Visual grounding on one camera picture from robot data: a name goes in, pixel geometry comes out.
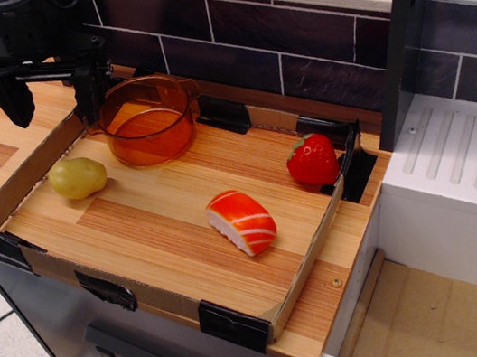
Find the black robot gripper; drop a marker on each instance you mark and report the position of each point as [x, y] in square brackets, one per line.
[43, 40]

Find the salmon nigiri sushi toy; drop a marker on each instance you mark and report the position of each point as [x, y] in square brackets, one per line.
[242, 220]

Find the orange transparent plastic pot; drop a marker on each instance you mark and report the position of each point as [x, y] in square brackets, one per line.
[148, 120]

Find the cardboard fence with black tape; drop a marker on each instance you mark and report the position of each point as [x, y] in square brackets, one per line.
[144, 241]

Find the yellow toy potato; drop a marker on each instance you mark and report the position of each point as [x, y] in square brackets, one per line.
[77, 178]

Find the red toy strawberry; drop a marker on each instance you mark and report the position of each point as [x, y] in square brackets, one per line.
[313, 160]

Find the grey toy oven front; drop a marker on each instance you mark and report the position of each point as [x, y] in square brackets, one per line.
[124, 344]

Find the white toy sink drainboard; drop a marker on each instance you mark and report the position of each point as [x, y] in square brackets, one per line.
[428, 216]

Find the dark grey vertical post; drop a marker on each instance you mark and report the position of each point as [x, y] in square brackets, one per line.
[404, 39]

